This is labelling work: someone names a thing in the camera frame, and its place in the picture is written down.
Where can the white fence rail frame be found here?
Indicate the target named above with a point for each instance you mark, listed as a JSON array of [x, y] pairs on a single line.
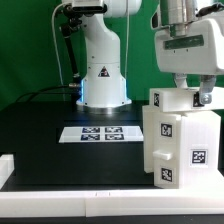
[[200, 200]]

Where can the white cabinet top block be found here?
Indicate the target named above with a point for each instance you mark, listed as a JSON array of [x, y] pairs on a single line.
[[181, 100]]

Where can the white marker tag sheet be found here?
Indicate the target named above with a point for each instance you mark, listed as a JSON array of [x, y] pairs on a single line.
[[101, 134]]

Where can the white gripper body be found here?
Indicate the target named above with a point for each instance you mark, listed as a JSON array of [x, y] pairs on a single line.
[[200, 52]]

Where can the white cabinet body box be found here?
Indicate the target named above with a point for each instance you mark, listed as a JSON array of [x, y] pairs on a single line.
[[198, 150]]

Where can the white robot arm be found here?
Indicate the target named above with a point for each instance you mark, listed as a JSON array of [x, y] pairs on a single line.
[[103, 87]]

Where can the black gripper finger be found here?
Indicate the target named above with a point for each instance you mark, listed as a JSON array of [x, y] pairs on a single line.
[[207, 83], [180, 80]]

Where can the white door panel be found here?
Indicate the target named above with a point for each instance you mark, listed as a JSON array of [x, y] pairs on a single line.
[[148, 134], [166, 150]]

